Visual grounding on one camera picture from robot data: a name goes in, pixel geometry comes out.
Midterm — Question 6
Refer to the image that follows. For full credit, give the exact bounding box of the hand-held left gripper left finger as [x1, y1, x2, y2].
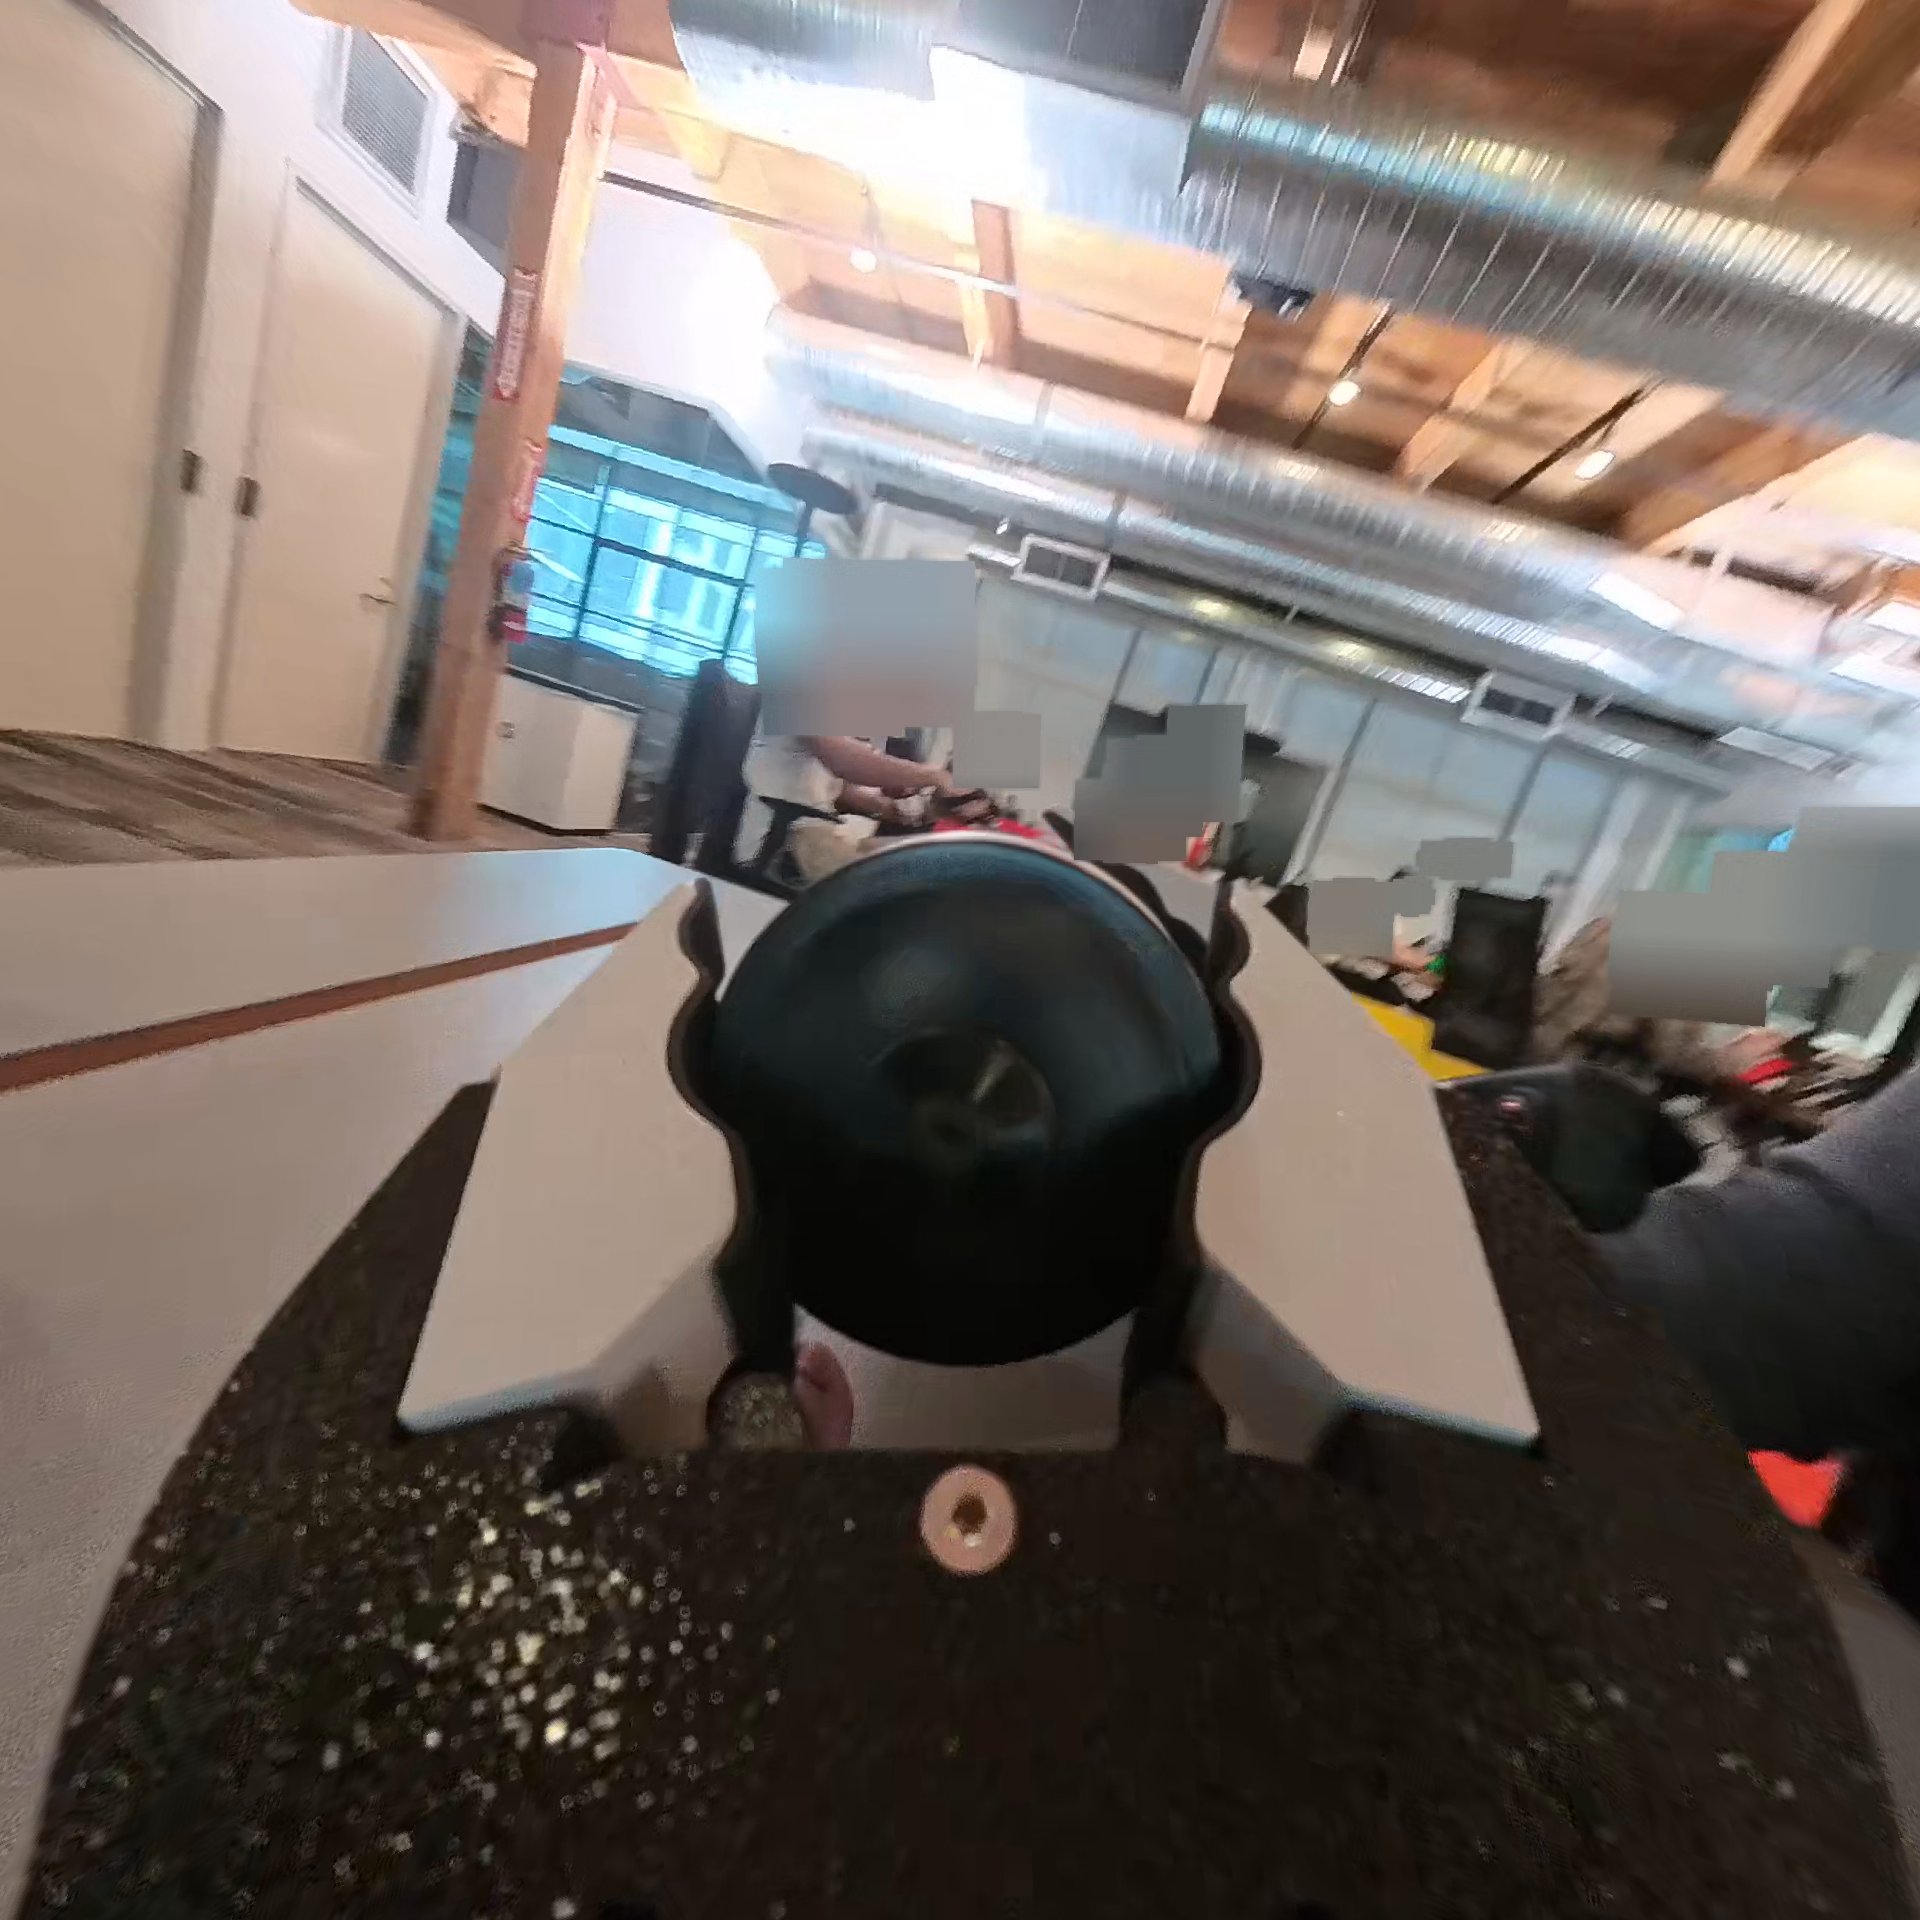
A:
[399, 878, 752, 1454]

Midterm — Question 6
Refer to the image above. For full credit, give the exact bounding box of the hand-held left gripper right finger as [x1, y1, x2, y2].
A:
[1183, 883, 1546, 1465]

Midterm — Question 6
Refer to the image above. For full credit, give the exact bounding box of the white bottle with black lid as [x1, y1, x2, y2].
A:
[704, 831, 1258, 1368]

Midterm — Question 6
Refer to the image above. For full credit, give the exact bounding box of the person's right forearm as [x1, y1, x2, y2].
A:
[1613, 1071, 1920, 1517]

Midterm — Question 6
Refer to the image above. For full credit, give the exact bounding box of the yellow bin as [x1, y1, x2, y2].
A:
[1335, 960, 1489, 1085]

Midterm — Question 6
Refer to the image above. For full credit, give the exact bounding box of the black office chair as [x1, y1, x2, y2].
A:
[1447, 884, 1551, 1059]
[675, 655, 799, 886]

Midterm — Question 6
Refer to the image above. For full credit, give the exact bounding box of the red container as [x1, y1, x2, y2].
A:
[1746, 1445, 1849, 1536]

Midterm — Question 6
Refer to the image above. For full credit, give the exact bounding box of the white recycling cabinet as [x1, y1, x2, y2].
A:
[481, 668, 642, 837]

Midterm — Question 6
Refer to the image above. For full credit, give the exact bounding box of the large window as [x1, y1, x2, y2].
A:
[510, 375, 841, 684]

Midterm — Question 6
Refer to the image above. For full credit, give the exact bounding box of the white door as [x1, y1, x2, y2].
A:
[224, 166, 465, 763]
[0, 0, 224, 747]

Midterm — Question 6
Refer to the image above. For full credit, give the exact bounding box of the wooden post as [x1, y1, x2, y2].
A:
[407, 37, 621, 840]

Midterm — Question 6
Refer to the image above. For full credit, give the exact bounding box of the silver ceiling duct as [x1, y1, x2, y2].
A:
[766, 299, 1920, 723]
[669, 0, 1920, 430]

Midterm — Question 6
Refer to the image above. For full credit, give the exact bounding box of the wall air vent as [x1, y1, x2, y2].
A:
[335, 28, 442, 200]

